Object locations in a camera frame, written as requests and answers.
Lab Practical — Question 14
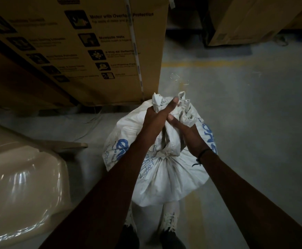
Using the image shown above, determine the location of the icon printed cardboard box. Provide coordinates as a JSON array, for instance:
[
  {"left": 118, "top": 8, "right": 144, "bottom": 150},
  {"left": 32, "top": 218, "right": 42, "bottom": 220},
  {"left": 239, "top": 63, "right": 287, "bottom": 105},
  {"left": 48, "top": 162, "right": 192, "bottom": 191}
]
[{"left": 0, "top": 0, "right": 170, "bottom": 107}]

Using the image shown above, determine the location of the person's left forearm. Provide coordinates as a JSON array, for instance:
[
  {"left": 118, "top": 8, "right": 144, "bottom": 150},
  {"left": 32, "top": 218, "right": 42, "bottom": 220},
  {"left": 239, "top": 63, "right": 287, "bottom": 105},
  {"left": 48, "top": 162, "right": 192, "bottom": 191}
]
[{"left": 38, "top": 142, "right": 151, "bottom": 249}]

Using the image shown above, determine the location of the person's left white shoe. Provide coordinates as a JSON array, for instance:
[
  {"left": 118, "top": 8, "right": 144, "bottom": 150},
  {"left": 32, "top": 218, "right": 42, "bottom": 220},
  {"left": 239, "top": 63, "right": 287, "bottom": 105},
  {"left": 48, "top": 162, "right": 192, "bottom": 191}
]
[{"left": 124, "top": 203, "right": 138, "bottom": 232}]

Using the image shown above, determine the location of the person's white shoe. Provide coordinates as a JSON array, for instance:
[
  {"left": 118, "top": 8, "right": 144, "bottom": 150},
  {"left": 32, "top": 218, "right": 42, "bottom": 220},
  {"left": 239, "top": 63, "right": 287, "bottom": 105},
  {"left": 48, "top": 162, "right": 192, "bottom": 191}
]
[
  {"left": 124, "top": 203, "right": 138, "bottom": 232},
  {"left": 159, "top": 201, "right": 180, "bottom": 234}
]

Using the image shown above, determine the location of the person's right hand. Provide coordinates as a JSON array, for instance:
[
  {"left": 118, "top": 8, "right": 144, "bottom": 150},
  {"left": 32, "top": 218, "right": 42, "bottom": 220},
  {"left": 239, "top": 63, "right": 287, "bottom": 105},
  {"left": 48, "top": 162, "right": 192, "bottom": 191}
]
[{"left": 167, "top": 114, "right": 211, "bottom": 158}]

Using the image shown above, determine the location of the person's leg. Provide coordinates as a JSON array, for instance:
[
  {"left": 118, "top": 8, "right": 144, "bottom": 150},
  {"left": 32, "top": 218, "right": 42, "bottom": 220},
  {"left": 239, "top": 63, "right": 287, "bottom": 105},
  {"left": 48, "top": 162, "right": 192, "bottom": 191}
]
[
  {"left": 159, "top": 229, "right": 186, "bottom": 249},
  {"left": 114, "top": 225, "right": 141, "bottom": 249}
]

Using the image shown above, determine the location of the person's left hand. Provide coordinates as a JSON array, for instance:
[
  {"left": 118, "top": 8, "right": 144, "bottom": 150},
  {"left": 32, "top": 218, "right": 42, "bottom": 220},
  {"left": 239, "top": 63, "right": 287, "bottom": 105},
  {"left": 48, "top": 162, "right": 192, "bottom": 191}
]
[{"left": 140, "top": 96, "right": 179, "bottom": 149}]

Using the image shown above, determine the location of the person's right white shoe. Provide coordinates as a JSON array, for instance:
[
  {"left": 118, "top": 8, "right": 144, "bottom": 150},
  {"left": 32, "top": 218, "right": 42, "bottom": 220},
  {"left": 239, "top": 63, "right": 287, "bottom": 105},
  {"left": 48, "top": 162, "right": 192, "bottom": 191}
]
[{"left": 159, "top": 201, "right": 180, "bottom": 234}]

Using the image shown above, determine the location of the white woven sack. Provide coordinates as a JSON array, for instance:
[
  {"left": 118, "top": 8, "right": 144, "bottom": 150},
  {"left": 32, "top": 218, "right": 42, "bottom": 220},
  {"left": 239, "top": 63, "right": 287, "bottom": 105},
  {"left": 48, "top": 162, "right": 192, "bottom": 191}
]
[{"left": 102, "top": 91, "right": 218, "bottom": 207}]

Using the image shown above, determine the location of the person's right leg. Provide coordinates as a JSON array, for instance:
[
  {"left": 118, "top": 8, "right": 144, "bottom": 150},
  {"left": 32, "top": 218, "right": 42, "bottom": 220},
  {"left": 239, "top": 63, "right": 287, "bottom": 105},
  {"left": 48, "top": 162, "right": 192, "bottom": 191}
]
[{"left": 159, "top": 229, "right": 186, "bottom": 249}]

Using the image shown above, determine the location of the person's right forearm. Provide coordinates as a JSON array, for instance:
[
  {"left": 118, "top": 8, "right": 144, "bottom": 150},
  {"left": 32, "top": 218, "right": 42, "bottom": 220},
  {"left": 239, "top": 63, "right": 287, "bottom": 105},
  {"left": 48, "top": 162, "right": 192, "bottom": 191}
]
[{"left": 199, "top": 150, "right": 302, "bottom": 249}]

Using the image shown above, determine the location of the cardboard box with small icons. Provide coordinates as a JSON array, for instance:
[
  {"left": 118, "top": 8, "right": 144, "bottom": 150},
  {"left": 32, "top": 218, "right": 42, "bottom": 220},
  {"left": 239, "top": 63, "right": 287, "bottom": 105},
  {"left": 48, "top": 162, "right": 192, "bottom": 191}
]
[{"left": 207, "top": 0, "right": 302, "bottom": 47}]

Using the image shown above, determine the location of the person's left leg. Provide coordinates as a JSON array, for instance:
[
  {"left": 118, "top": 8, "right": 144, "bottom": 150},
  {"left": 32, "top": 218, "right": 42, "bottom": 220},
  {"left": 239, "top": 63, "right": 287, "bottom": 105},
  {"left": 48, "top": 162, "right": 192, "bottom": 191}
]
[{"left": 114, "top": 225, "right": 141, "bottom": 249}]

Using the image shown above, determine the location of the beige plastic chair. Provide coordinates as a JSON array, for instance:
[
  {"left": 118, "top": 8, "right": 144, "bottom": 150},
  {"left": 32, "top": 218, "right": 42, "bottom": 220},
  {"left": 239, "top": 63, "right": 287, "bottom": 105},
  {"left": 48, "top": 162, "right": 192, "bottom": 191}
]
[{"left": 0, "top": 119, "right": 89, "bottom": 249}]

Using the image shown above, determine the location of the black wrist band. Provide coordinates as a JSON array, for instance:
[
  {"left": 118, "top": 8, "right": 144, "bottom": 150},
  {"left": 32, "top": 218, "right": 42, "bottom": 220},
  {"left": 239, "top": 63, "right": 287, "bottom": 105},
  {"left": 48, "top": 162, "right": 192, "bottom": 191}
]
[{"left": 192, "top": 148, "right": 213, "bottom": 168}]

